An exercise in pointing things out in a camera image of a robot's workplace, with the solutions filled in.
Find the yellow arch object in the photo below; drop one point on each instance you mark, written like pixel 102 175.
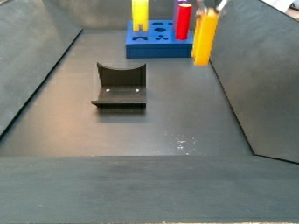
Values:
pixel 203 36

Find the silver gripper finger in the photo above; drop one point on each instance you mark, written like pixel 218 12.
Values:
pixel 202 7
pixel 220 5

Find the wide yellow notched block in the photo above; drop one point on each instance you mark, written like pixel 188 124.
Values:
pixel 140 15

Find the red hexagon peg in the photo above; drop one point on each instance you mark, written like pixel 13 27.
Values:
pixel 183 21

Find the blue shape sorting board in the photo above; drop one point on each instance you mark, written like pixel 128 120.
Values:
pixel 156 43

